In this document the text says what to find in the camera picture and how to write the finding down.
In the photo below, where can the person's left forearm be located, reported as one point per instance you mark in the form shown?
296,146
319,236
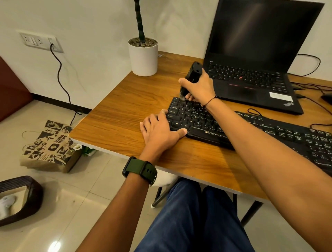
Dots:
114,218

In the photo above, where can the white wall socket panel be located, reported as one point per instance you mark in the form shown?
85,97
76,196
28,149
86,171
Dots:
32,40

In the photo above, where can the person's blue jeans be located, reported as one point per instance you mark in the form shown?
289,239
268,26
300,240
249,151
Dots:
186,220

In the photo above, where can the printed brown paper bag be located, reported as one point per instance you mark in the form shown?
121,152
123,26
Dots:
50,149

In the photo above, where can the black laptop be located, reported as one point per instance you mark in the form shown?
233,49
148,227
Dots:
259,31

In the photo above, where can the person's right hand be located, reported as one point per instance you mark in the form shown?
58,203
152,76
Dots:
203,89

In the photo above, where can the black computer mouse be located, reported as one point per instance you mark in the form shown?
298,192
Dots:
327,99

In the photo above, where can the black cleaning brush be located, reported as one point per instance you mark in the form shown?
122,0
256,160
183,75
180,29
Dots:
194,72

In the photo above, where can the person's right forearm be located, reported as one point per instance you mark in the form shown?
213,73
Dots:
272,168

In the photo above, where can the white seat chair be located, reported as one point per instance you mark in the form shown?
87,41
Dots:
163,179

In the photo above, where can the black woven basket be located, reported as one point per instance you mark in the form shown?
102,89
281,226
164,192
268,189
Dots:
36,194

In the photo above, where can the black keyboard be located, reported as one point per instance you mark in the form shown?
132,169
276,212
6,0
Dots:
192,116

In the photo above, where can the person's left hand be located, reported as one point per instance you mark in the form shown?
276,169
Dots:
158,135

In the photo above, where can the white sock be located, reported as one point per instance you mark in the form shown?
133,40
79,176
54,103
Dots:
6,205

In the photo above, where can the maroon sofa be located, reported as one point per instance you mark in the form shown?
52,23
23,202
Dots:
13,91

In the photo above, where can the black metal table leg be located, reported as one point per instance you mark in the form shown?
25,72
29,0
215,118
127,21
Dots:
251,214

